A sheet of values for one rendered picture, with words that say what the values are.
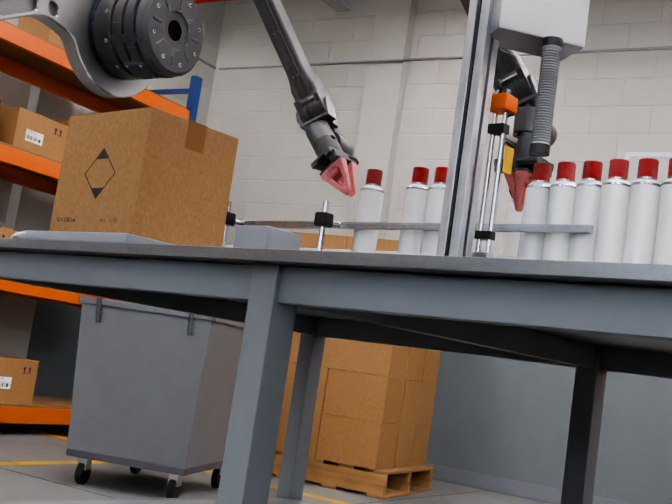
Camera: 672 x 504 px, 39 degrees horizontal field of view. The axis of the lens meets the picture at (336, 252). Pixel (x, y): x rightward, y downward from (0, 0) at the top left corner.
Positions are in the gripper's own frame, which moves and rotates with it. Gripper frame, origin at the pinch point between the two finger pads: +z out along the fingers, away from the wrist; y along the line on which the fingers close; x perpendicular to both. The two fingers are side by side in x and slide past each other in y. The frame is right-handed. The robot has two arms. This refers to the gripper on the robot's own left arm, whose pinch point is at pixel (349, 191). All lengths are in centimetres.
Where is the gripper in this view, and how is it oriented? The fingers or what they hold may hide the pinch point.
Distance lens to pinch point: 207.8
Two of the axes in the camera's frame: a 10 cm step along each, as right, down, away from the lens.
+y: 6.4, 1.9, 7.4
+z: 3.7, 7.7, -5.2
